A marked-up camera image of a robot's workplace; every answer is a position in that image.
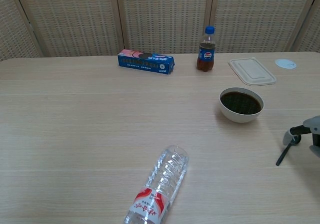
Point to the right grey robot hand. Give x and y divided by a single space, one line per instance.
312 125

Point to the black plastic spoon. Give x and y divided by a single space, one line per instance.
283 155

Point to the white bowl dark liquid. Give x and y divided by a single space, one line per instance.
241 105

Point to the small Pepsi cola bottle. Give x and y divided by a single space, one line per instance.
205 56

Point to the clear plastic water bottle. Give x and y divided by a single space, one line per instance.
160 186

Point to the white round table grommet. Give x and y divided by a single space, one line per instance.
285 63

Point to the beige rectangular container lid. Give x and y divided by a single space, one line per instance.
251 71

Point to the blue cookie box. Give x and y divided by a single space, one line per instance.
145 64

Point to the woven wooden folding screen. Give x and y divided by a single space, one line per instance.
162 16

